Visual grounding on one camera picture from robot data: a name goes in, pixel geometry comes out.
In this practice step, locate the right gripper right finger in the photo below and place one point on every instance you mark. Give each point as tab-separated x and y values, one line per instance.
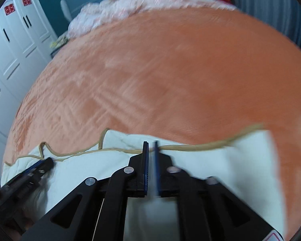
207	209

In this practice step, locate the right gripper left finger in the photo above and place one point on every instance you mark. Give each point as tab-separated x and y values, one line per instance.
95	209

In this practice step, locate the clutter on nightstand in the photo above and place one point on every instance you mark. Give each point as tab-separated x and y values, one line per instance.
60	41

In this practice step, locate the grey nightstand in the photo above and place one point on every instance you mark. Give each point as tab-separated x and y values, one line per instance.
55	51

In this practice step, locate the orange plush bed blanket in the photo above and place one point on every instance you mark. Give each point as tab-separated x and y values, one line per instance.
193	75

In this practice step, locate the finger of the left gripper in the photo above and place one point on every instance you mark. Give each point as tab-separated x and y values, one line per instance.
37	168

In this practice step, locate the pink embroidered quilt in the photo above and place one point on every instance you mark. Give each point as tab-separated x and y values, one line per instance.
94	15

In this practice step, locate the white wardrobe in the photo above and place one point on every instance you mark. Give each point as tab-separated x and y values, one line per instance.
25	38

